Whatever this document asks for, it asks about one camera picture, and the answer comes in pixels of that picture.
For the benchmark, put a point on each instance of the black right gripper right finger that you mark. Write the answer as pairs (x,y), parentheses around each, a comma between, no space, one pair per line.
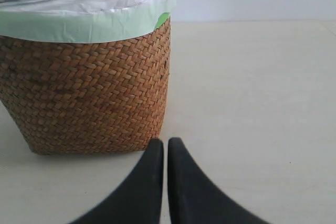
(193,197)

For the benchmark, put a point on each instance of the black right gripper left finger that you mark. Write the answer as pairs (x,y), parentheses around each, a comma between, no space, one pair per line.
(138,199)

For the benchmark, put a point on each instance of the woven brown wicker basket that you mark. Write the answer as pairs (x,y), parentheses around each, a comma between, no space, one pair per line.
(87,98)

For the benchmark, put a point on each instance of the translucent white-green bin liner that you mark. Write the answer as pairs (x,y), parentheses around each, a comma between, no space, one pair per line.
(82,21)

